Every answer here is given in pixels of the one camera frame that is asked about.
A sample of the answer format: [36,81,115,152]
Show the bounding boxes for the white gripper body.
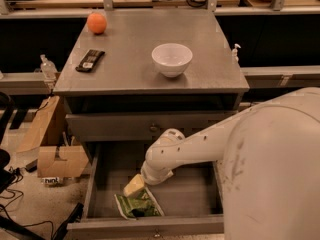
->
[141,161,173,185]

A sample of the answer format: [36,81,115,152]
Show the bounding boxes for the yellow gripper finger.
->
[123,174,145,198]

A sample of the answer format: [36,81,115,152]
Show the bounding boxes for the green jalapeno chip bag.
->
[114,188,164,220]

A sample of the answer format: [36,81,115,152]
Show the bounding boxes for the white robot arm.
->
[141,87,320,240]

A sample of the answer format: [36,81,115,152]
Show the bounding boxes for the open bottom grey drawer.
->
[68,141,224,240]

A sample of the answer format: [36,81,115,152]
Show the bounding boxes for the closed middle grey drawer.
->
[66,111,234,142]

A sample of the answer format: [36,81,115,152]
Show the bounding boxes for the grey wooden drawer cabinet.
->
[54,9,249,157]

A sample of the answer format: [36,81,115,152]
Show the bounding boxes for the brown cardboard box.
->
[17,96,88,178]

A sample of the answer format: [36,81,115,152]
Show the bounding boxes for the white ceramic bowl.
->
[151,43,193,78]

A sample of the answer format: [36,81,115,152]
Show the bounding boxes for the black snack bar packet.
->
[76,49,105,73]

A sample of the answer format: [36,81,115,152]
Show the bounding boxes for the clear plastic bottle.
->
[40,54,57,80]

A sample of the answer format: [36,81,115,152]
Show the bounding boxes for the white pump dispenser bottle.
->
[231,43,241,62]

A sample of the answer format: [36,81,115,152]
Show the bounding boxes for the orange fruit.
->
[87,13,107,34]

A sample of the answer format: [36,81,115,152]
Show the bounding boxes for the black cables on floor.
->
[0,166,55,240]

